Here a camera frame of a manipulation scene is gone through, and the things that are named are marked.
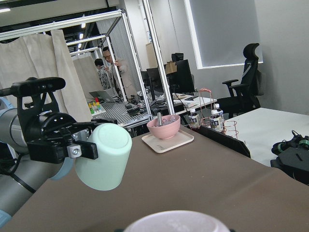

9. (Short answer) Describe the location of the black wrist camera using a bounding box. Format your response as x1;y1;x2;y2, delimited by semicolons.
0;77;66;97

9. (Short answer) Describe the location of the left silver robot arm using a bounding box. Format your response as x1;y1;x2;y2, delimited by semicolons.
0;96;98;221

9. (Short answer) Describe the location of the pink bowl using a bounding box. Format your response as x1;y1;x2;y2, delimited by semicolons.
147;115;181;139

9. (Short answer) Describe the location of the pink plastic cup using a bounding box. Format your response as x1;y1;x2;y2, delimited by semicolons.
125;210;230;232

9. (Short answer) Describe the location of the mint green cup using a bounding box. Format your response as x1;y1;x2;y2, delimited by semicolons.
75;123;132;191

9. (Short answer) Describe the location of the beige tray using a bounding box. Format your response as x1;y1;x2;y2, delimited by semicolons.
141;130;194;154

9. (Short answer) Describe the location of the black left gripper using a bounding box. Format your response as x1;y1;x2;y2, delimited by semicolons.
18;112;98;164

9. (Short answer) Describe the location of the tea bottle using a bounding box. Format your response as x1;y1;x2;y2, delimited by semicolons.
189;108;200;131
210;103;224;132

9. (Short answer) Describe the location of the black office chair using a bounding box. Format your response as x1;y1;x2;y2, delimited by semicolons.
217;43;265;119

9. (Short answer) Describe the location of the copper wire bottle rack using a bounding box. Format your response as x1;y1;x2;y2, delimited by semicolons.
198;88;239;139

